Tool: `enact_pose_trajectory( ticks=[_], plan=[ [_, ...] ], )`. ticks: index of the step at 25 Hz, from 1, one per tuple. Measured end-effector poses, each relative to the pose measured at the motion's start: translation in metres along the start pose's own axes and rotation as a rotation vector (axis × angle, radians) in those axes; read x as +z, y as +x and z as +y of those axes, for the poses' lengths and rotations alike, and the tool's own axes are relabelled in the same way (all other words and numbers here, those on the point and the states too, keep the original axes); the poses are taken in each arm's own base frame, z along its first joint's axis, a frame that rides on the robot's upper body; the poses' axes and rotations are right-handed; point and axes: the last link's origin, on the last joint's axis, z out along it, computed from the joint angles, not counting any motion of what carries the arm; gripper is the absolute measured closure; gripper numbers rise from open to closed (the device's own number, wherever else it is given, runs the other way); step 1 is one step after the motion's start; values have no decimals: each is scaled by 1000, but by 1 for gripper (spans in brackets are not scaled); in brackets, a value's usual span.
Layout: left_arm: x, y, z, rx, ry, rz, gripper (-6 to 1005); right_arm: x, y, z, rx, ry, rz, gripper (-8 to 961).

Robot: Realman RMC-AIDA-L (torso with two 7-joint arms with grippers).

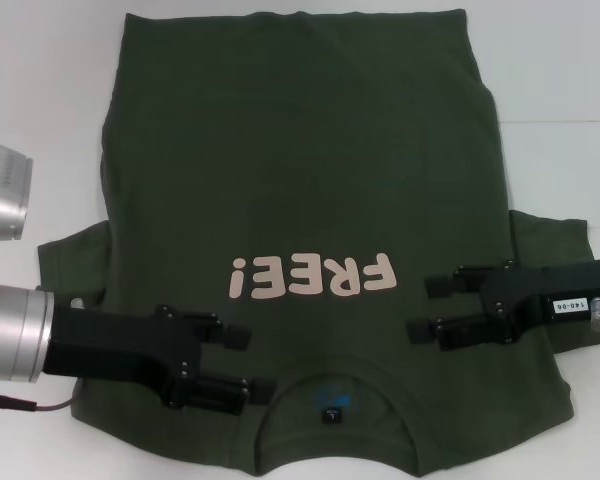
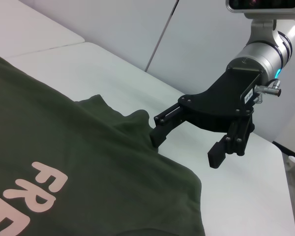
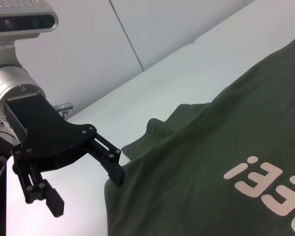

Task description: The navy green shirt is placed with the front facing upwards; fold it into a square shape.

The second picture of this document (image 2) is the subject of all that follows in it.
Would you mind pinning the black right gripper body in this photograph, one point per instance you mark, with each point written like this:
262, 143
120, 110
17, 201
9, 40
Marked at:
223, 103

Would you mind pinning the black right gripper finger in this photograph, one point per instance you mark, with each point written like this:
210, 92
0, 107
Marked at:
161, 134
241, 137

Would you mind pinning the dark green FREE T-shirt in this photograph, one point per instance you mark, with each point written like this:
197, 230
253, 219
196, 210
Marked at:
88, 159

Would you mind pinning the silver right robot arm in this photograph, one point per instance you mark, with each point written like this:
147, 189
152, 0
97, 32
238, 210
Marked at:
260, 56

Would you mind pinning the metal right gripper plug connector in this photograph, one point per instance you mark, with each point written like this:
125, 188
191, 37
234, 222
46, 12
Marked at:
268, 89

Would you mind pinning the small white cup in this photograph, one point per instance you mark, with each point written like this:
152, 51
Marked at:
292, 161

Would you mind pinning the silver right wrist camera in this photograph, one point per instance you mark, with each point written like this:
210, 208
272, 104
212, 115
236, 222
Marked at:
260, 9

